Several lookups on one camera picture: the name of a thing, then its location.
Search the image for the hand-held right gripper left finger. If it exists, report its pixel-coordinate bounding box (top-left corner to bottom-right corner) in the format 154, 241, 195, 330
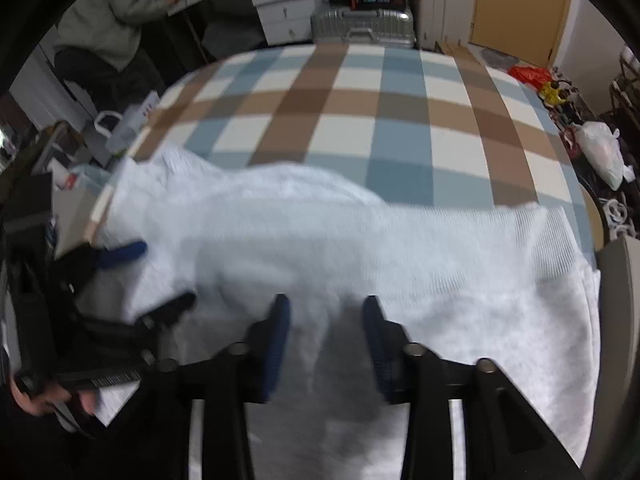
107, 294, 293, 480

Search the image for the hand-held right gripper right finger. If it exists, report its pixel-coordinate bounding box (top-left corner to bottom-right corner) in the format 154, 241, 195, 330
361, 294, 586, 480

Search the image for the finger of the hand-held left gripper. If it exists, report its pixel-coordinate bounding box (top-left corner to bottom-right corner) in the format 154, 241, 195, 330
55, 240, 148, 291
127, 291, 197, 333

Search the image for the white sweatshirt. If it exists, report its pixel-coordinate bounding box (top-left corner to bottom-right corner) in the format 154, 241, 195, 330
92, 142, 601, 480

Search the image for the person's left hand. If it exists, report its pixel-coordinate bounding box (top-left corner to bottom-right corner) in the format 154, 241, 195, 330
10, 375, 98, 418

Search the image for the light blue plastic bag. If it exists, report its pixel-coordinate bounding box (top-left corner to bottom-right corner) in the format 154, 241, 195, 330
65, 162, 121, 201

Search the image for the checked blanket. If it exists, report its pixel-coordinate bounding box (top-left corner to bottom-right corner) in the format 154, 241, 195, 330
132, 42, 598, 266

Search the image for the white plastic bag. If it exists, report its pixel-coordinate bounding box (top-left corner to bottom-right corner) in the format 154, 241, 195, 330
575, 121, 636, 191

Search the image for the white drawer cabinet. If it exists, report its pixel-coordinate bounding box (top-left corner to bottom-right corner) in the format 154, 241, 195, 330
212, 0, 328, 46

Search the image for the yellow toy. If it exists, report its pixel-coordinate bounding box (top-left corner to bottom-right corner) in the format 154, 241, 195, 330
540, 80, 568, 108

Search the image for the red plastic bag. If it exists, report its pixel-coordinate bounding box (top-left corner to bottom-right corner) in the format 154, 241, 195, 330
507, 65, 553, 88

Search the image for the silver suitcase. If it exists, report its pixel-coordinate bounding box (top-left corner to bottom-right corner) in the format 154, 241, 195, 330
310, 5, 418, 51

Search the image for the white wardrobe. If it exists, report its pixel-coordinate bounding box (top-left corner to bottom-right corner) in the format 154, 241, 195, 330
417, 0, 481, 53

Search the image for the wooden shelf rack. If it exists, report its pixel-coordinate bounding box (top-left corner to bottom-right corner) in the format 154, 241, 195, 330
607, 45, 640, 126

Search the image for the wooden door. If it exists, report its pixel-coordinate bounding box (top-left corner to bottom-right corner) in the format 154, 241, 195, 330
470, 0, 573, 68

